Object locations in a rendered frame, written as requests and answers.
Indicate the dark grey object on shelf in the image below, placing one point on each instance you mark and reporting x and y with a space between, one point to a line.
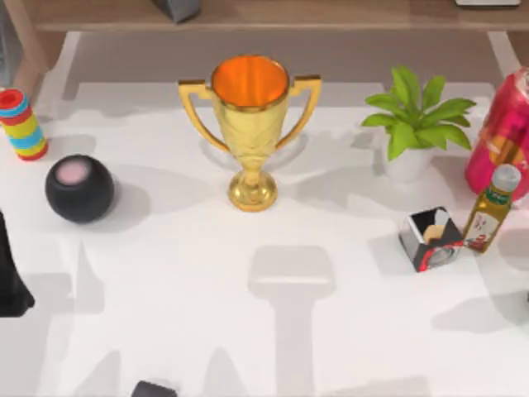
177 8

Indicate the wooden shelf unit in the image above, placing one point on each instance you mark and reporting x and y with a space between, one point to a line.
264 18

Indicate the black and red open box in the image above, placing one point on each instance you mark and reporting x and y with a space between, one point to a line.
430 244

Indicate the white object on shelf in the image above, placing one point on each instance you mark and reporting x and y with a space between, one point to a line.
487 2

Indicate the stack of coloured rings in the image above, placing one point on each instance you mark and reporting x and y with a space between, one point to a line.
22 126

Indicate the black round speaker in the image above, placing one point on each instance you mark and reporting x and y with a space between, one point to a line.
78 190

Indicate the green plant in white pot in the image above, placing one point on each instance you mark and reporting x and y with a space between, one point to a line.
415 124

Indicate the dark grey block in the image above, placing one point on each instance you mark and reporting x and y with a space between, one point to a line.
152 389

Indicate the gold trophy cup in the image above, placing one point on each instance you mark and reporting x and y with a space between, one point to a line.
249 136

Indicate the yellow oil bottle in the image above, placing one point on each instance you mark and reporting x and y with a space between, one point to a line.
489 211

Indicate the red and pink can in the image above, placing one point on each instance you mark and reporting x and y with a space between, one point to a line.
502 136

